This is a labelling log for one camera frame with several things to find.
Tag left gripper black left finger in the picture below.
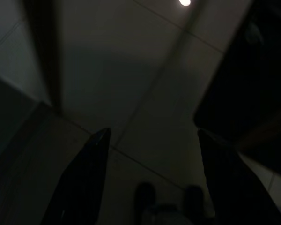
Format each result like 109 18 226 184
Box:
41 127 111 225

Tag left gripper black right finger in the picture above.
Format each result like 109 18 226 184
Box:
198 128 281 225

